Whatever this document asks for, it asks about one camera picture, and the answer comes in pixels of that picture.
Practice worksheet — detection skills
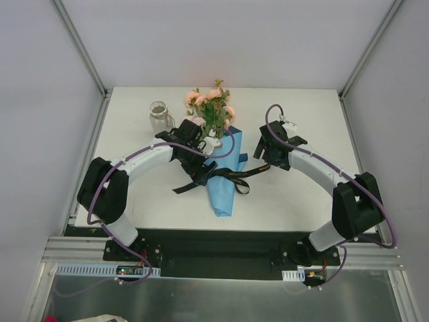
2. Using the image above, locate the blue wrapping paper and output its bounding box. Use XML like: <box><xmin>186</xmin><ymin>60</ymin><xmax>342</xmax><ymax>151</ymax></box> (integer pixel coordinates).
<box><xmin>206</xmin><ymin>126</ymin><xmax>248</xmax><ymax>217</ymax></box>

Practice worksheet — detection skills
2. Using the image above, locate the black gold-lettered ribbon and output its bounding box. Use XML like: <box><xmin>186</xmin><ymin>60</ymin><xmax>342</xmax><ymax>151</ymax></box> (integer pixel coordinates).
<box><xmin>172</xmin><ymin>163</ymin><xmax>273</xmax><ymax>196</ymax></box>

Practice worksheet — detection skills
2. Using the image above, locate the pink flower stem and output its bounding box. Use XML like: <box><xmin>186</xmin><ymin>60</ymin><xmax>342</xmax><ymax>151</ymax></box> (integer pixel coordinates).
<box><xmin>185</xmin><ymin>79</ymin><xmax>236</xmax><ymax>139</ymax></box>

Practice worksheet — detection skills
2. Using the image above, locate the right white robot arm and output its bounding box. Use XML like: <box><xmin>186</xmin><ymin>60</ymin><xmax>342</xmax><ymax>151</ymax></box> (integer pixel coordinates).
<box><xmin>253</xmin><ymin>121</ymin><xmax>384</xmax><ymax>265</ymax></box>

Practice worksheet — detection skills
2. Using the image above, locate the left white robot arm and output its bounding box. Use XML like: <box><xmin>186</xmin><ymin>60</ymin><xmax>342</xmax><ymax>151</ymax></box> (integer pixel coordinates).
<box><xmin>77</xmin><ymin>120</ymin><xmax>222</xmax><ymax>261</ymax></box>

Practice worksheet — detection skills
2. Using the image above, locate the white ribbed vase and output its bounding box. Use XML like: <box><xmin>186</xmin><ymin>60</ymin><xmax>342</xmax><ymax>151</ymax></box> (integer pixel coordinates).
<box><xmin>149</xmin><ymin>101</ymin><xmax>175</xmax><ymax>135</ymax></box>

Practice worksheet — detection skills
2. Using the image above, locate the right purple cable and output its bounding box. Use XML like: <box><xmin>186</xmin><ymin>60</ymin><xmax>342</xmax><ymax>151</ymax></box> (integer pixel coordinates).
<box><xmin>265</xmin><ymin>104</ymin><xmax>399</xmax><ymax>294</ymax></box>

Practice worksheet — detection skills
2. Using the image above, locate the purple cable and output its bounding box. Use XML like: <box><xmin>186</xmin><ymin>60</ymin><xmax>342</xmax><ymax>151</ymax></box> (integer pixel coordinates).
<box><xmin>265</xmin><ymin>104</ymin><xmax>399</xmax><ymax>294</ymax></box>
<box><xmin>53</xmin><ymin>129</ymin><xmax>235</xmax><ymax>298</ymax></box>

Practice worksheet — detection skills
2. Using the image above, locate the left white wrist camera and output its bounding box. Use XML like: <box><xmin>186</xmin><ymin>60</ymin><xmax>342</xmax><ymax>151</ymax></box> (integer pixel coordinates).
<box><xmin>198</xmin><ymin>136</ymin><xmax>223</xmax><ymax>155</ymax></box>

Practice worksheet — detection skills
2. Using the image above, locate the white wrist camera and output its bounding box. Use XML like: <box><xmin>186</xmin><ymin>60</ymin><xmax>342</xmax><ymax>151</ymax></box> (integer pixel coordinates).
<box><xmin>198</xmin><ymin>136</ymin><xmax>223</xmax><ymax>155</ymax></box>
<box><xmin>280</xmin><ymin>115</ymin><xmax>298</xmax><ymax>132</ymax></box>

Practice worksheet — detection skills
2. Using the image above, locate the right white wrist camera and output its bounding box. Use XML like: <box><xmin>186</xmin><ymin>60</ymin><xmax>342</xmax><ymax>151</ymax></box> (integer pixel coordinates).
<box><xmin>280</xmin><ymin>115</ymin><xmax>298</xmax><ymax>132</ymax></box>

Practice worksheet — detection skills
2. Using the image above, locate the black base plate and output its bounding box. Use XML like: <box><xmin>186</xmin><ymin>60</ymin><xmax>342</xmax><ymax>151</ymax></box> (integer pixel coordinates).
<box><xmin>103</xmin><ymin>229</ymin><xmax>340</xmax><ymax>280</ymax></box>

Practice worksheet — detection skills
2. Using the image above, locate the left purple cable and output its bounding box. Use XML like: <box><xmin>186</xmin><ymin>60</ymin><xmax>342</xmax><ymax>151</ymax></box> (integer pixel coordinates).
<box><xmin>53</xmin><ymin>129</ymin><xmax>235</xmax><ymax>298</ymax></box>

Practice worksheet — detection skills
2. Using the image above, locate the right white cable duct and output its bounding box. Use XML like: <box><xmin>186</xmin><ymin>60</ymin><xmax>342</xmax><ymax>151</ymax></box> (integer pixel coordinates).
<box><xmin>282</xmin><ymin>268</ymin><xmax>306</xmax><ymax>282</ymax></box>

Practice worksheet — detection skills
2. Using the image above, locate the white cable duct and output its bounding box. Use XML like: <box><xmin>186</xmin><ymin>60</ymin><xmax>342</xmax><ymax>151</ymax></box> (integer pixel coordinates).
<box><xmin>282</xmin><ymin>268</ymin><xmax>306</xmax><ymax>282</ymax></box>
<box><xmin>56</xmin><ymin>264</ymin><xmax>161</xmax><ymax>279</ymax></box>

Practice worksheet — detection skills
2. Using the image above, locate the left white cable duct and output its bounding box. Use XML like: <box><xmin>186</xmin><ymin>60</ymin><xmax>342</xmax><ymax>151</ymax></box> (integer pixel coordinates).
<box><xmin>56</xmin><ymin>264</ymin><xmax>161</xmax><ymax>279</ymax></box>

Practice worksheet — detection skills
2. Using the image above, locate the aluminium front rail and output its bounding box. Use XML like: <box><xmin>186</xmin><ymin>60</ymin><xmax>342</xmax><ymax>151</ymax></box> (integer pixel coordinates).
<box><xmin>42</xmin><ymin>236</ymin><xmax>405</xmax><ymax>270</ymax></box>

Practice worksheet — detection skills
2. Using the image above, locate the left aluminium frame post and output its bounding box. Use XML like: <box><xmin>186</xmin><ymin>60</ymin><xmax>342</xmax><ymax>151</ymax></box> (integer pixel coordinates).
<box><xmin>50</xmin><ymin>0</ymin><xmax>109</xmax><ymax>98</ymax></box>

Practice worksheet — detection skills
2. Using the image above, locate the aluminium frame post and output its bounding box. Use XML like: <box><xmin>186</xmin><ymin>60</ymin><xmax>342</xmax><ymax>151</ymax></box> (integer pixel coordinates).
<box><xmin>50</xmin><ymin>0</ymin><xmax>109</xmax><ymax>98</ymax></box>
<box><xmin>339</xmin><ymin>0</ymin><xmax>405</xmax><ymax>101</ymax></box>

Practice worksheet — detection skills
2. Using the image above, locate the right aluminium frame post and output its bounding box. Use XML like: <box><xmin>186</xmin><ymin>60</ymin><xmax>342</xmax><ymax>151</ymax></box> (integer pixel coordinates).
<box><xmin>339</xmin><ymin>0</ymin><xmax>405</xmax><ymax>101</ymax></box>

